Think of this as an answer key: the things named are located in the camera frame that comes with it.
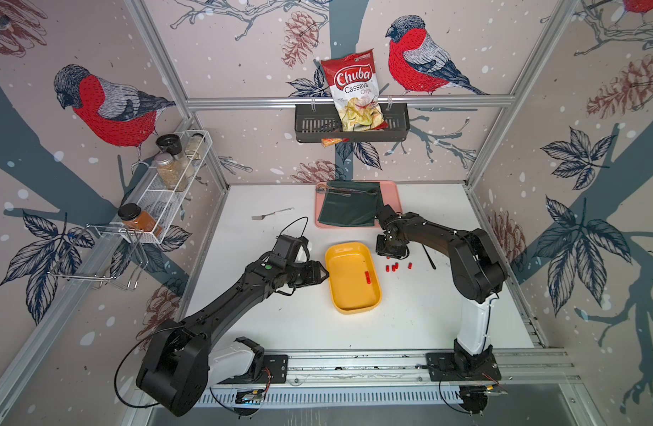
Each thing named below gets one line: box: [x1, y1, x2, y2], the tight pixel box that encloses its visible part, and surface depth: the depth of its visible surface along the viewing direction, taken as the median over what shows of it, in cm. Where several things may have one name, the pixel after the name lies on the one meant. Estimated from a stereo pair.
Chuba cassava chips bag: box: [320, 48, 390, 133], surface depth 86 cm
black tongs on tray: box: [315, 183, 378, 198], surface depth 120 cm
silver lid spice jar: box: [154, 151, 189, 192], surface depth 74 cm
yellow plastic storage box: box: [324, 241, 383, 315], surface depth 94 cm
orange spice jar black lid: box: [117, 202, 164, 237], surface depth 62 cm
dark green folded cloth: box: [317, 181, 385, 227], surface depth 116 cm
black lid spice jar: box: [155, 133, 182, 161], surface depth 76 cm
